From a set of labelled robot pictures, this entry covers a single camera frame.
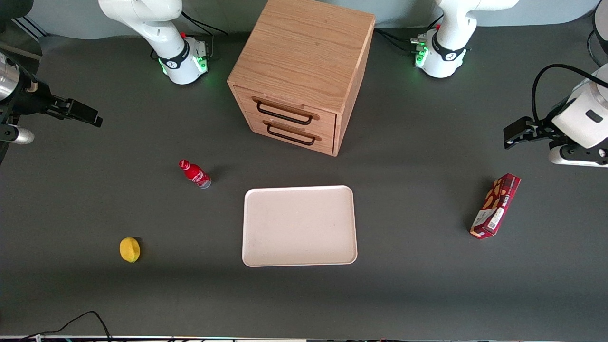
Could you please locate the white rectangular tray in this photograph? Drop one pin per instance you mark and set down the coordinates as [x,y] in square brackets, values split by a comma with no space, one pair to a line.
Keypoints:
[299,225]

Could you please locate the red cookie box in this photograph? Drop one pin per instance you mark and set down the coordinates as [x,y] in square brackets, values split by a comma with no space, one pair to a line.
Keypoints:
[496,206]

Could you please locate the silver cylinder wrist camera mount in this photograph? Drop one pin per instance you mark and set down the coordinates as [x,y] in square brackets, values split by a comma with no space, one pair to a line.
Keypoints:
[19,135]

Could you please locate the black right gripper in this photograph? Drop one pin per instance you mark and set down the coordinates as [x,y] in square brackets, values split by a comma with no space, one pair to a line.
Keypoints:
[34,99]

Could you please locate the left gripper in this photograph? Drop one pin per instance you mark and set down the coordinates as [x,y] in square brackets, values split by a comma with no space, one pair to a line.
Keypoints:
[543,129]

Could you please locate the grey wrist camera unit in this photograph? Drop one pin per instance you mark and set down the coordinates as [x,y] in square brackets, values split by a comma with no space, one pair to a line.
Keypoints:
[577,156]

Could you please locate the yellow lemon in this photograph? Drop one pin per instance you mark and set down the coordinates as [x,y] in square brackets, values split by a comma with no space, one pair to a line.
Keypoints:
[129,250]

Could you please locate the wooden drawer front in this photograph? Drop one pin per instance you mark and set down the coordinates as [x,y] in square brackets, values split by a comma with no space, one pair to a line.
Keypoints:
[289,137]
[285,110]

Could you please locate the wooden drawer cabinet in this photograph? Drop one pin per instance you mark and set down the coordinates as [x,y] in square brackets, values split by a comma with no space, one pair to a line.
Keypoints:
[304,52]

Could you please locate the red coke bottle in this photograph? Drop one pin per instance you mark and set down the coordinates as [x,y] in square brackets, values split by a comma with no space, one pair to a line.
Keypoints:
[195,175]

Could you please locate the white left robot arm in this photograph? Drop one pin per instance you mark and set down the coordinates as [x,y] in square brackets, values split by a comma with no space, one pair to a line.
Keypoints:
[444,54]

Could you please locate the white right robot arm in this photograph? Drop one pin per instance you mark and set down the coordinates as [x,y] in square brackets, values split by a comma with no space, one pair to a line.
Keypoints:
[176,64]

